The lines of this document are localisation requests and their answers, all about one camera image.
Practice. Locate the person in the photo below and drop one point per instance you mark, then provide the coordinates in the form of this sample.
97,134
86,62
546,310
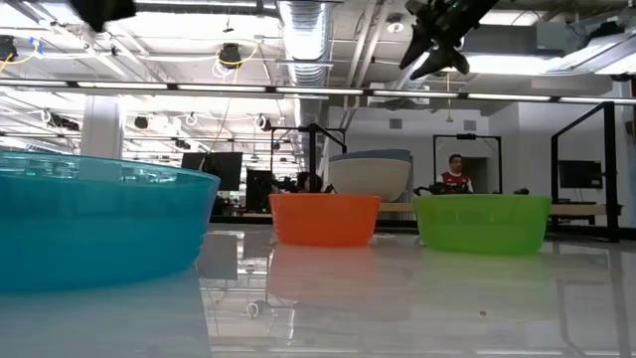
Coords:
454,181
305,183

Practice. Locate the white round column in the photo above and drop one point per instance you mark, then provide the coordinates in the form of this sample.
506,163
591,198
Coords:
102,129

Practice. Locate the small green plastic bowl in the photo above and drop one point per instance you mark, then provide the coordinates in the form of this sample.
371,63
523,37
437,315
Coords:
482,226

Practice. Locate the small teal plastic bowl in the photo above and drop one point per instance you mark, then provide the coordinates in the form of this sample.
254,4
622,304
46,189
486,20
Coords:
99,233

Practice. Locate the silver ventilation duct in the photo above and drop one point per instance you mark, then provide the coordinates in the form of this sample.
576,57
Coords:
304,40

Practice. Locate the black computer monitor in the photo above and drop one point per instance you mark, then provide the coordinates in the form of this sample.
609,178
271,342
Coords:
218,169
258,191

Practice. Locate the black aluminium table frame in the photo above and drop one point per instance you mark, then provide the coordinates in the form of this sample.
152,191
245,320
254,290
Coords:
270,90

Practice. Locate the black wall television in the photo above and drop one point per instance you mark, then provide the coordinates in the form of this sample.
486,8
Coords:
580,174

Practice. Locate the large grey-blue bowl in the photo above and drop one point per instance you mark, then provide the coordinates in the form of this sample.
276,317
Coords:
372,155

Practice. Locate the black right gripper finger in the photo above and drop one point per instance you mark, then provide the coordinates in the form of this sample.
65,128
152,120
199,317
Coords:
444,59
420,47

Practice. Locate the large white bowl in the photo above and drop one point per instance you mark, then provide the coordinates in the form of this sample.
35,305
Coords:
370,181

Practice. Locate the black ceiling spotlight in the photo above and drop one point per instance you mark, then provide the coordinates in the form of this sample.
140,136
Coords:
229,54

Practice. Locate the small orange plastic bowl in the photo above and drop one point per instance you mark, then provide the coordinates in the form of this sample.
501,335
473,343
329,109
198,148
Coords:
323,221

